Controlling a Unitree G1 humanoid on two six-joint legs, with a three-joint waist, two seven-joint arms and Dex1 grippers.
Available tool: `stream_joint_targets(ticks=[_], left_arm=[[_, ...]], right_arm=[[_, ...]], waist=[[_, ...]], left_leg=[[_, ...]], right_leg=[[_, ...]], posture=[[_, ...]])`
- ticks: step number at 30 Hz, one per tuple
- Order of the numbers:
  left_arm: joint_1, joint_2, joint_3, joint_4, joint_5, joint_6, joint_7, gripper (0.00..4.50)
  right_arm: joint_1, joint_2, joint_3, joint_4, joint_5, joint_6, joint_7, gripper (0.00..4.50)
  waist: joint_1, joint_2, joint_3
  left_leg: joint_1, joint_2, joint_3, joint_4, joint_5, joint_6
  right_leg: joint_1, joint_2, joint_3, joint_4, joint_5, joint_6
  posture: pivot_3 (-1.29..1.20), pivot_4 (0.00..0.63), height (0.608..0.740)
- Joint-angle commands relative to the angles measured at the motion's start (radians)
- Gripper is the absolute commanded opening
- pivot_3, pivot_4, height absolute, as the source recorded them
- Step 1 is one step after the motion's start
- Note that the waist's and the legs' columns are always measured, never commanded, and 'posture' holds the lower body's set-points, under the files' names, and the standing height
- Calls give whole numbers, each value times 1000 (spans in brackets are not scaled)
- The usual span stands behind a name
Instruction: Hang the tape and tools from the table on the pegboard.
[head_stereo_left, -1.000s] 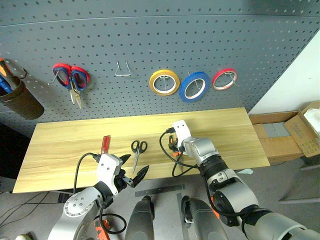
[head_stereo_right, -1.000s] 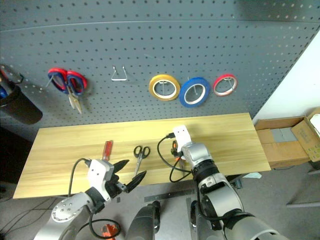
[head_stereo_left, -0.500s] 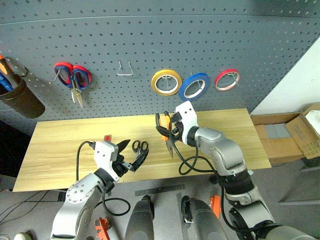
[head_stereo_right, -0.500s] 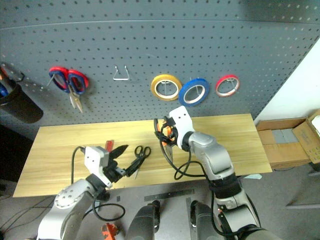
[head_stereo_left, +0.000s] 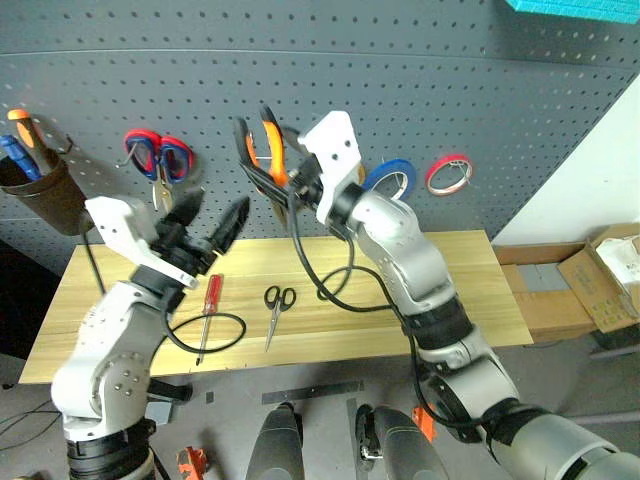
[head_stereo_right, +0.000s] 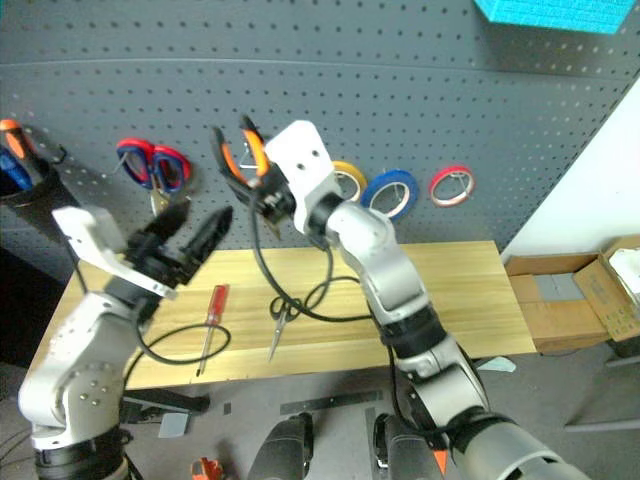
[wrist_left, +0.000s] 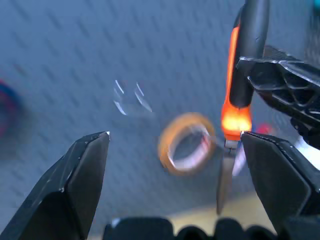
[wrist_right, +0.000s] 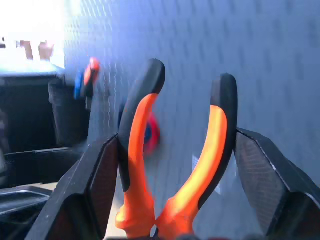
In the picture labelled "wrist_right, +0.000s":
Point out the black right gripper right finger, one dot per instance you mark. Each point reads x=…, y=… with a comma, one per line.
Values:
x=275, y=180

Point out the orange and black pliers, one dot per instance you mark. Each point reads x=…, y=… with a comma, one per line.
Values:
x=140, y=160

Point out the red tape roll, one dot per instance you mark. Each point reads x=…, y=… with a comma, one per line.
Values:
x=151, y=135

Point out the black tray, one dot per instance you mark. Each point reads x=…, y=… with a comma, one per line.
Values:
x=20, y=207

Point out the orange and blue hanging tool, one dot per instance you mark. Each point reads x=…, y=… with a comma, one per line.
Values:
x=88, y=77

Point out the grey pegboard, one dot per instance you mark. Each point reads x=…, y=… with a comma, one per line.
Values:
x=225, y=62

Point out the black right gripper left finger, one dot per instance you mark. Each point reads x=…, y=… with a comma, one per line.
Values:
x=82, y=185

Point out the black storage bin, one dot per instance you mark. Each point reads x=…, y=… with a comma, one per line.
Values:
x=30, y=110

